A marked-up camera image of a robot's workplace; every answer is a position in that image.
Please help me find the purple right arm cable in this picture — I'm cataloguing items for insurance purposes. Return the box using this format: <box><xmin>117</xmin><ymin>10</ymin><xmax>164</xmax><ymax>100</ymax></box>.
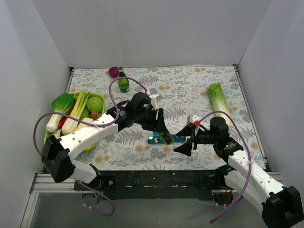
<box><xmin>198</xmin><ymin>111</ymin><xmax>252</xmax><ymax>224</ymax></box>

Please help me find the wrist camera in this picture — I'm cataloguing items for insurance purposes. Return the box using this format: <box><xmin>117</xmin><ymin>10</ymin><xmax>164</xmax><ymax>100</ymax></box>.
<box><xmin>149</xmin><ymin>94</ymin><xmax>159</xmax><ymax>110</ymax></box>
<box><xmin>187</xmin><ymin>115</ymin><xmax>200</xmax><ymax>127</ymax></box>

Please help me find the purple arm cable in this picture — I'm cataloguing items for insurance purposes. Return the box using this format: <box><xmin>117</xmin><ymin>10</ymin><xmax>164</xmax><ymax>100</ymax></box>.
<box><xmin>198</xmin><ymin>111</ymin><xmax>252</xmax><ymax>224</ymax></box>
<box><xmin>33</xmin><ymin>76</ymin><xmax>150</xmax><ymax>217</ymax></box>

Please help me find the green plastic basket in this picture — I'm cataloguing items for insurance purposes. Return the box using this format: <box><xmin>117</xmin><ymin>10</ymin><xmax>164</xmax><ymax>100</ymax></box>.
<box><xmin>44</xmin><ymin>91</ymin><xmax>105</xmax><ymax>141</ymax></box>

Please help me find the red chili pepper toy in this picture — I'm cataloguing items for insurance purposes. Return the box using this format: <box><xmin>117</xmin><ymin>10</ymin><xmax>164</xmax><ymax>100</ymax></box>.
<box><xmin>58</xmin><ymin>103</ymin><xmax>76</xmax><ymax>129</ymax></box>

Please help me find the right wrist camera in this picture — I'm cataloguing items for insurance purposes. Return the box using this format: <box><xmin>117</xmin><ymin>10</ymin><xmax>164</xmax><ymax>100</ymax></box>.
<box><xmin>187</xmin><ymin>115</ymin><xmax>200</xmax><ymax>127</ymax></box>

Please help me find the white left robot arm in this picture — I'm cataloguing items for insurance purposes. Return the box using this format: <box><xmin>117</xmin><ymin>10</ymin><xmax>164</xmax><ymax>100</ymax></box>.
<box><xmin>41</xmin><ymin>92</ymin><xmax>173</xmax><ymax>190</ymax></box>

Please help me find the red onion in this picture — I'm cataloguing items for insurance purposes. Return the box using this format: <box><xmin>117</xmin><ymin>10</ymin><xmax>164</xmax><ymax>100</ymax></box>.
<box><xmin>108</xmin><ymin>66</ymin><xmax>119</xmax><ymax>78</ymax></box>

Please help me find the yellow white cabbage toy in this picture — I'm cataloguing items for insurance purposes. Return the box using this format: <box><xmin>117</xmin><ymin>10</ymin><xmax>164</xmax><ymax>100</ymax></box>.
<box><xmin>75</xmin><ymin>117</ymin><xmax>94</xmax><ymax>131</ymax></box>

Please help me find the green glass bottle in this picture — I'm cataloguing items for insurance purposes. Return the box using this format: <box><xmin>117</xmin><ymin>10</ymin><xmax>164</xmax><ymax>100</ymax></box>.
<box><xmin>118</xmin><ymin>66</ymin><xmax>130</xmax><ymax>93</ymax></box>

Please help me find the celery stalks toy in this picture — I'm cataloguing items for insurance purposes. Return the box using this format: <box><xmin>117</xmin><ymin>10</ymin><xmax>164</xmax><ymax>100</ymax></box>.
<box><xmin>61</xmin><ymin>90</ymin><xmax>88</xmax><ymax>135</ymax></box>

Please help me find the napa cabbage on table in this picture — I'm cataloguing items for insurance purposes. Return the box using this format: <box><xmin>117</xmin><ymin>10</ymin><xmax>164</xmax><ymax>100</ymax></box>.
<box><xmin>207</xmin><ymin>83</ymin><xmax>229</xmax><ymax>114</ymax></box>

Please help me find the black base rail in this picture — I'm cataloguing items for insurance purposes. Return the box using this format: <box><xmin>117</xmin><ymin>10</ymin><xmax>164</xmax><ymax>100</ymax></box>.
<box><xmin>74</xmin><ymin>170</ymin><xmax>226</xmax><ymax>200</ymax></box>

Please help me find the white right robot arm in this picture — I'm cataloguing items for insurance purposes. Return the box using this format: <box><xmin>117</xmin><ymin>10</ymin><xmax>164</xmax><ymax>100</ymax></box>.
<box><xmin>174</xmin><ymin>115</ymin><xmax>304</xmax><ymax>228</ymax></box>

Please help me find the teal weekly pill organizer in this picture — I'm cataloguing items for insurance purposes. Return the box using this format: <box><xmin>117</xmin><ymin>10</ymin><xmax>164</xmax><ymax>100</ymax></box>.
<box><xmin>148</xmin><ymin>132</ymin><xmax>187</xmax><ymax>144</ymax></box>

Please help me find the brown mushroom toy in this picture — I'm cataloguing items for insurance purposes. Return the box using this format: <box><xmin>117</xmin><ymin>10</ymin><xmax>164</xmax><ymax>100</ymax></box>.
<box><xmin>90</xmin><ymin>112</ymin><xmax>101</xmax><ymax>120</ymax></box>

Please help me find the green pill bottle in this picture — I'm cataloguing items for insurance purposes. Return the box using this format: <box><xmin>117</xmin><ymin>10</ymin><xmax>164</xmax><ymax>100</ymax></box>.
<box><xmin>159</xmin><ymin>131</ymin><xmax>174</xmax><ymax>145</ymax></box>

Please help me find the round green cabbage toy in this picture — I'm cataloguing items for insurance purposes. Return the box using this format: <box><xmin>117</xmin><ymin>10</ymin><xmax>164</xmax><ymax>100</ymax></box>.
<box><xmin>86</xmin><ymin>97</ymin><xmax>104</xmax><ymax>113</ymax></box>

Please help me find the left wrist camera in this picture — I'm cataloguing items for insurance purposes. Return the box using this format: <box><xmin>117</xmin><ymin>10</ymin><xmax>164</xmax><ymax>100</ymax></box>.
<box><xmin>149</xmin><ymin>94</ymin><xmax>159</xmax><ymax>110</ymax></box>

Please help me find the bok choy toy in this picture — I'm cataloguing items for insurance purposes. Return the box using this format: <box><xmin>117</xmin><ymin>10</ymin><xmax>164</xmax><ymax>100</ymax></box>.
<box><xmin>46</xmin><ymin>93</ymin><xmax>74</xmax><ymax>133</ymax></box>

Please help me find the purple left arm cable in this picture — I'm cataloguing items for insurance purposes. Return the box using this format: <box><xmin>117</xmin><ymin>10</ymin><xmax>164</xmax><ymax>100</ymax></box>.
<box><xmin>33</xmin><ymin>76</ymin><xmax>150</xmax><ymax>217</ymax></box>

